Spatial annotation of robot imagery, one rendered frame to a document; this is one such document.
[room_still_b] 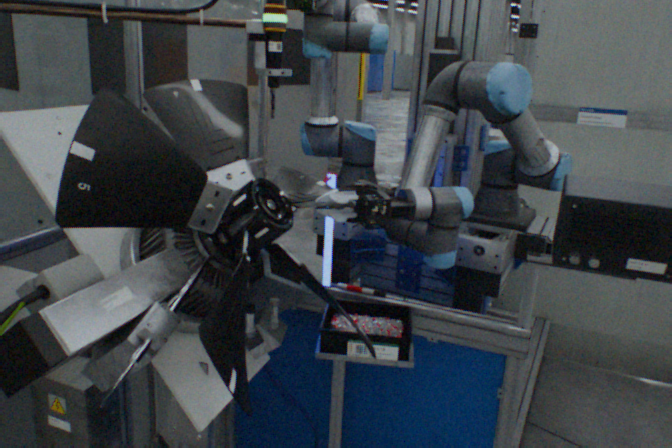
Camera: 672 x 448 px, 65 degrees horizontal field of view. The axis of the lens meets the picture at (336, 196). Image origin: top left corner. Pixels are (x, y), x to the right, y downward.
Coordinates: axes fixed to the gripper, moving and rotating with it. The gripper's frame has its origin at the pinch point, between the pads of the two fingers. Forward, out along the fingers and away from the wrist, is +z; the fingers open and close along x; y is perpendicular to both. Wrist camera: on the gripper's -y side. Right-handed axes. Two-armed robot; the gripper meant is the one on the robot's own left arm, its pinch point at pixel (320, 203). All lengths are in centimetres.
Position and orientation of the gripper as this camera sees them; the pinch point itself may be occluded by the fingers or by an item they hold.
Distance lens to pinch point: 116.9
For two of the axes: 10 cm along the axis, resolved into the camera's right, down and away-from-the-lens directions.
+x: -0.7, 9.3, 3.6
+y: 2.7, 3.7, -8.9
